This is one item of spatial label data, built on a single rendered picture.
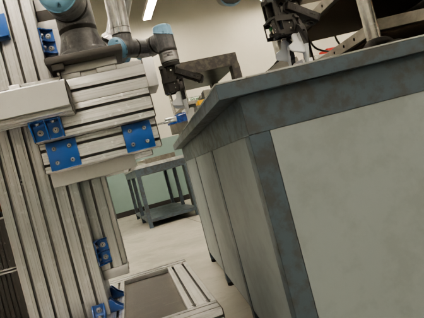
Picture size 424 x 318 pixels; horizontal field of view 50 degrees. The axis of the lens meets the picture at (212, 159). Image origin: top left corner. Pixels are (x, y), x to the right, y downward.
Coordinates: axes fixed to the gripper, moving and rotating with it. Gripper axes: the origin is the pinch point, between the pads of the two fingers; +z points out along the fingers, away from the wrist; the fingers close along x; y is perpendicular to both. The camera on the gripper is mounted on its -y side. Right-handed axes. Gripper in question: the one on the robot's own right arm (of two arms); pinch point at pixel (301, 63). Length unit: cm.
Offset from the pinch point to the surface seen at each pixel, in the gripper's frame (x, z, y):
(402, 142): 27.8, 28.0, -2.5
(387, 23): -36, -16, -72
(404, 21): -34, -16, -80
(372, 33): -33, -13, -60
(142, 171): -450, 13, -46
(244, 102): 19.9, 10.0, 31.3
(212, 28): -739, -243, -329
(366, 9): -33, -23, -60
